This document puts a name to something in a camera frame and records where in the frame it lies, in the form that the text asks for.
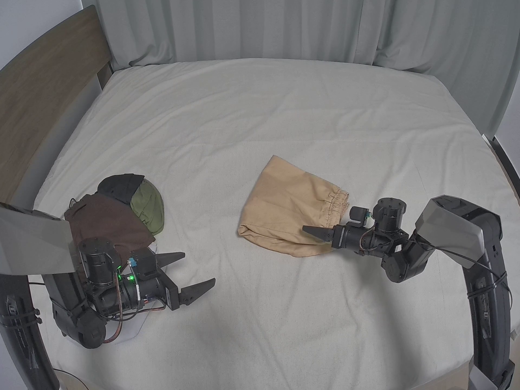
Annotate bed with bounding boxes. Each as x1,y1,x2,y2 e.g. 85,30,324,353
0,6,520,390

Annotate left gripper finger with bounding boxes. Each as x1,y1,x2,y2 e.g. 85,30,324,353
179,278,216,306
157,252,186,268

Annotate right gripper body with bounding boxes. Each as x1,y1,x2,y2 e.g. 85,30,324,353
332,224,368,255

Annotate black garment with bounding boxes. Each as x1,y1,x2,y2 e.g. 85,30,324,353
99,174,145,206

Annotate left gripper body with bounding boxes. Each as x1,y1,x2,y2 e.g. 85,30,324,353
131,267,182,312

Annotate beige shorts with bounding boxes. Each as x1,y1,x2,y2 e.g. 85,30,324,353
237,155,351,258

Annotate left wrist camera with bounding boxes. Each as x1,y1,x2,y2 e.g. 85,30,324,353
130,250,158,281

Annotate white garment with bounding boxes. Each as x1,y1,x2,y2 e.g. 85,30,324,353
114,299,151,344

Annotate green garment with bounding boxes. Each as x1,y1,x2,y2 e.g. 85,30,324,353
131,177,166,235

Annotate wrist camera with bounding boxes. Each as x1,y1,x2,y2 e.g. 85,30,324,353
349,206,372,228
130,250,158,281

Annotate brown garment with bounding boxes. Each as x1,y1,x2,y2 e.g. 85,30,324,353
61,193,156,259

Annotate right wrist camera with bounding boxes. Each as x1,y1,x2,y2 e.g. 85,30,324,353
349,206,372,228

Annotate pale green curtain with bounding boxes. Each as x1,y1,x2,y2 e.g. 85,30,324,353
77,0,520,137

